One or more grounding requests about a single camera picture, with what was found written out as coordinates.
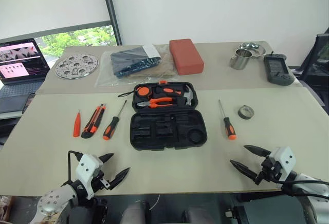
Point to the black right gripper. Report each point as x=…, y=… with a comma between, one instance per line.
x=269, y=170

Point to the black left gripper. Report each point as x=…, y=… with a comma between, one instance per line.
x=99, y=180

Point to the black tape roll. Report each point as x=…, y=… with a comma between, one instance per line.
x=244, y=116

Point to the orange black utility knife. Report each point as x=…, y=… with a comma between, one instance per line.
x=92, y=122

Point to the orange test pen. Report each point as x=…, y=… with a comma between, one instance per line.
x=76, y=126

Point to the black tool case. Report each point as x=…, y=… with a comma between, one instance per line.
x=154, y=141

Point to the orange black tape measure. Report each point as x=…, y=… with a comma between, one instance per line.
x=142, y=90

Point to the clear plastic bag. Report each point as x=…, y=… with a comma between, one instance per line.
x=105, y=77

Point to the dark grey handheld device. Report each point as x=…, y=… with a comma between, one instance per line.
x=277, y=68

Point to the stainless steel cup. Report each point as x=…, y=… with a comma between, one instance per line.
x=240, y=60

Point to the round perforated metal plate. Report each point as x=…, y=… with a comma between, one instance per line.
x=77, y=67

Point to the stainless steel bowl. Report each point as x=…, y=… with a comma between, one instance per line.
x=257, y=49

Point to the black mesh office chair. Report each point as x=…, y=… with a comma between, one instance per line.
x=316, y=62

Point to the red-brown rectangular block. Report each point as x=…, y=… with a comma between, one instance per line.
x=186, y=57

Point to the open laptop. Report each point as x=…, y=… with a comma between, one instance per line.
x=18, y=57

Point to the white roller blind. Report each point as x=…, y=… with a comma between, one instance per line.
x=51, y=0

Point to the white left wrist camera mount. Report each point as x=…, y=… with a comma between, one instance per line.
x=87, y=167

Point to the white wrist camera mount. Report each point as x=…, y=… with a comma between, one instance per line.
x=282, y=159
x=87, y=167

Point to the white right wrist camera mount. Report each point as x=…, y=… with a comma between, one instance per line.
x=282, y=159

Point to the grey window frame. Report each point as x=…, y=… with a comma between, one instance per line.
x=110, y=5

